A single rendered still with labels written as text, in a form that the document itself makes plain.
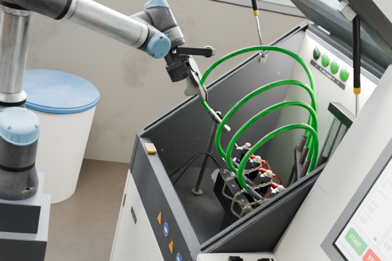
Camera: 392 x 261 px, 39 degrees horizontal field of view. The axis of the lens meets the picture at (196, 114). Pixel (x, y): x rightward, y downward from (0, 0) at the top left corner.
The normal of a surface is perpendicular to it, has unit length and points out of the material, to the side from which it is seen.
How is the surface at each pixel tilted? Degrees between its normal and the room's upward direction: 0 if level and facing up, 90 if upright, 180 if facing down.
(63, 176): 94
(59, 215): 0
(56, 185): 94
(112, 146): 90
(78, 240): 0
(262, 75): 90
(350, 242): 76
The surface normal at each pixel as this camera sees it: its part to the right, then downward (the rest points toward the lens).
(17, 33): 0.42, 0.46
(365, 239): -0.84, -0.28
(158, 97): 0.18, 0.44
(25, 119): 0.29, -0.82
